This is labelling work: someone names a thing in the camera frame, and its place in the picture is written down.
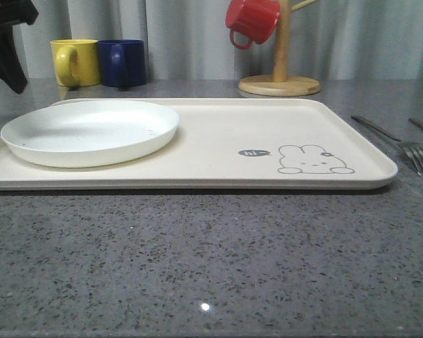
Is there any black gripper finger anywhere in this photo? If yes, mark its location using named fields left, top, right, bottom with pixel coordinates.
left=0, top=0, right=39, bottom=94

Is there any white round plate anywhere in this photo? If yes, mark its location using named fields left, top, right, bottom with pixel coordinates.
left=1, top=99, right=180, bottom=168

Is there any silver metal fork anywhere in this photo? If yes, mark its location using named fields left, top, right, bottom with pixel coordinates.
left=352, top=115, right=423, bottom=176

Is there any yellow mug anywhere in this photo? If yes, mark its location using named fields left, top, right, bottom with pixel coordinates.
left=50, top=39, right=101, bottom=87

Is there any dark blue mug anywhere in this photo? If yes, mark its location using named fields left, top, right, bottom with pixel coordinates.
left=97, top=39, right=147, bottom=87

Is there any red mug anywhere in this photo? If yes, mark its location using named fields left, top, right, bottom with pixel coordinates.
left=225, top=0, right=281, bottom=49

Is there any cream rabbit serving tray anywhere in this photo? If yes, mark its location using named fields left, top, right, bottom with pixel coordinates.
left=0, top=98, right=398, bottom=190

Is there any wooden mug tree stand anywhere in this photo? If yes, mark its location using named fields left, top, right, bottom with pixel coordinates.
left=238, top=0, right=321, bottom=96

